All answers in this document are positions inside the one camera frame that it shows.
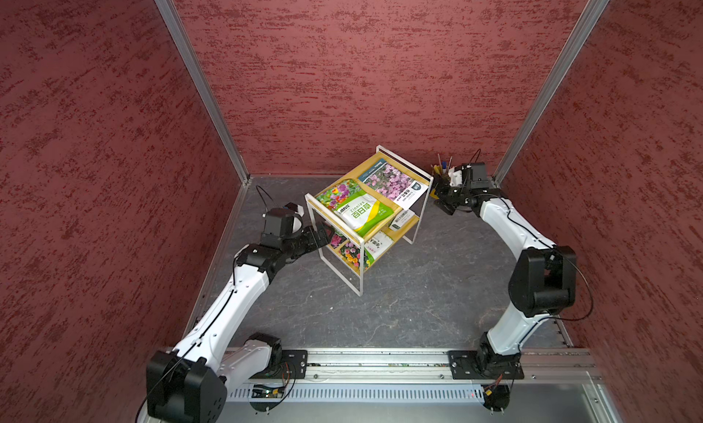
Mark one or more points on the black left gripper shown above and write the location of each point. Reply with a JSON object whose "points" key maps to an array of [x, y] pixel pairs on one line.
{"points": [[312, 242]]}

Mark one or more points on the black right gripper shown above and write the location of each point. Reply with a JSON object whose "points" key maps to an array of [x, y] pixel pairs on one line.
{"points": [[447, 208]]}

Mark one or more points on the green white seed bag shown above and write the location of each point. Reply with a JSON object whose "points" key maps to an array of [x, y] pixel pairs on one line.
{"points": [[359, 210]]}

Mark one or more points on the white wooden two-tier shelf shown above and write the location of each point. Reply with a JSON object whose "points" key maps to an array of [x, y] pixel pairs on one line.
{"points": [[318, 213]]}

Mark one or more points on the pink flower seed bag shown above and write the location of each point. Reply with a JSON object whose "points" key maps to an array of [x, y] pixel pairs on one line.
{"points": [[390, 182]]}

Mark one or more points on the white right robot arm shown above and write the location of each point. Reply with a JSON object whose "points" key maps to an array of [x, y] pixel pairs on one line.
{"points": [[542, 285]]}

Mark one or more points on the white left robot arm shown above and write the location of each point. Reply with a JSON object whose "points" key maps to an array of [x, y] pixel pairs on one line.
{"points": [[190, 383]]}

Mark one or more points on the colourful flower seed bag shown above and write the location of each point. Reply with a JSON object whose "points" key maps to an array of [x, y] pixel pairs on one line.
{"points": [[353, 255]]}

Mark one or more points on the green lawn seed bag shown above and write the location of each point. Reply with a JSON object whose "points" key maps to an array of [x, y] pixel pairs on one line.
{"points": [[402, 219]]}

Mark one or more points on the yellow pen cup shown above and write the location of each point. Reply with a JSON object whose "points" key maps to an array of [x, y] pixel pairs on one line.
{"points": [[441, 182]]}

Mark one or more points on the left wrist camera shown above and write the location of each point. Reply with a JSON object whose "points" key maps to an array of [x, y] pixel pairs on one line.
{"points": [[296, 213]]}

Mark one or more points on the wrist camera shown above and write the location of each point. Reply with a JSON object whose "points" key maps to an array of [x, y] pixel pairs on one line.
{"points": [[296, 213], [456, 177]]}

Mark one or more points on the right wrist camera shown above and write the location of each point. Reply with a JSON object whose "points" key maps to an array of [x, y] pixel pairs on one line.
{"points": [[456, 177]]}

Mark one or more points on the right aluminium corner post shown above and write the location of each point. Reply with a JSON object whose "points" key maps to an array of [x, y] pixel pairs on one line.
{"points": [[578, 36]]}

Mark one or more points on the aluminium corner post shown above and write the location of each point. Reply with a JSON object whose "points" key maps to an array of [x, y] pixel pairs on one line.
{"points": [[578, 36], [176, 29]]}

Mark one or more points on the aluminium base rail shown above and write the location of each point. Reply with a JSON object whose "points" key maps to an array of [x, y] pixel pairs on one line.
{"points": [[419, 376]]}

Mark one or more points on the left aluminium corner post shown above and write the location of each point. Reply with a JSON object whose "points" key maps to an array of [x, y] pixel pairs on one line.
{"points": [[176, 29]]}

